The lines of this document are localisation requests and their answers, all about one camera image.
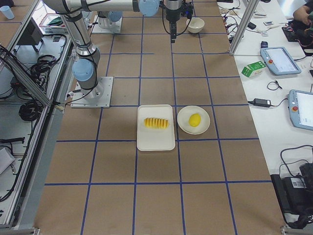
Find black power adapter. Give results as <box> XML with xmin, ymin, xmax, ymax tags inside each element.
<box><xmin>254</xmin><ymin>98</ymin><xmax>271</xmax><ymax>107</ymax></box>

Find lower teach pendant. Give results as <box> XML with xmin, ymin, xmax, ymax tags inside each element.
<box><xmin>288</xmin><ymin>90</ymin><xmax>313</xmax><ymax>130</ymax></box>

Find teach pendant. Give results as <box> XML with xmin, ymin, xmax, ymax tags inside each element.
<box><xmin>260</xmin><ymin>47</ymin><xmax>301</xmax><ymax>75</ymax></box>
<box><xmin>288</xmin><ymin>90</ymin><xmax>313</xmax><ymax>130</ymax></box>

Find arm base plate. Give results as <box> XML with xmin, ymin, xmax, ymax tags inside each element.
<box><xmin>92</xmin><ymin>15</ymin><xmax>122</xmax><ymax>34</ymax></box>
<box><xmin>70</xmin><ymin>77</ymin><xmax>113</xmax><ymax>108</ymax></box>

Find white rectangular tray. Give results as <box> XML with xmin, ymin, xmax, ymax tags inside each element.
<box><xmin>137</xmin><ymin>104</ymin><xmax>176</xmax><ymax>151</ymax></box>

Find blue plastic cup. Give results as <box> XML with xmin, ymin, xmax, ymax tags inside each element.
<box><xmin>0</xmin><ymin>5</ymin><xmax>15</xmax><ymax>20</ymax></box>

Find cream bowl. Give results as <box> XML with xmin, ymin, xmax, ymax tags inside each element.
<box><xmin>186</xmin><ymin>18</ymin><xmax>205</xmax><ymax>34</ymax></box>

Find person at desk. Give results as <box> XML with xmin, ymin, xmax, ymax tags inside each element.
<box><xmin>293</xmin><ymin>1</ymin><xmax>313</xmax><ymax>25</ymax></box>

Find green white carton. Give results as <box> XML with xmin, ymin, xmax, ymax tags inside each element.
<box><xmin>241</xmin><ymin>61</ymin><xmax>266</xmax><ymax>78</ymax></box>

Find white plate with lemon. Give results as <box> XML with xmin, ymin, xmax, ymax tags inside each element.
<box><xmin>177</xmin><ymin>106</ymin><xmax>210</xmax><ymax>135</ymax></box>

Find aluminium frame post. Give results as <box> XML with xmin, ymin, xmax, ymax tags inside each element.
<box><xmin>229</xmin><ymin>0</ymin><xmax>259</xmax><ymax>55</ymax></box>

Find yellow lemon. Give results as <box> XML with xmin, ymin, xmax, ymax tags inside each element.
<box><xmin>188</xmin><ymin>113</ymin><xmax>201</xmax><ymax>127</ymax></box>

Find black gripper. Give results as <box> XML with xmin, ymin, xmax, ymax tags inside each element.
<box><xmin>162</xmin><ymin>0</ymin><xmax>193</xmax><ymax>43</ymax></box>

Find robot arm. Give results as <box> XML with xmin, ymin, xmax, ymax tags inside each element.
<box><xmin>45</xmin><ymin>0</ymin><xmax>159</xmax><ymax>108</ymax></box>

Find black equipment case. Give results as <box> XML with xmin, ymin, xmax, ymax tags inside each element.
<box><xmin>270</xmin><ymin>163</ymin><xmax>313</xmax><ymax>229</ymax></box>

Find upper teach pendant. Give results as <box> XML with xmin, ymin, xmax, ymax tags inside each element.
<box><xmin>260</xmin><ymin>47</ymin><xmax>301</xmax><ymax>75</ymax></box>

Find small black cable loop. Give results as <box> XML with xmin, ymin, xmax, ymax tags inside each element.
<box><xmin>267</xmin><ymin>80</ymin><xmax>282</xmax><ymax>90</ymax></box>

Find coiled black cables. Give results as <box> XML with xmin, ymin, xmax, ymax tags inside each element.
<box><xmin>19</xmin><ymin>100</ymin><xmax>42</xmax><ymax>122</ymax></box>

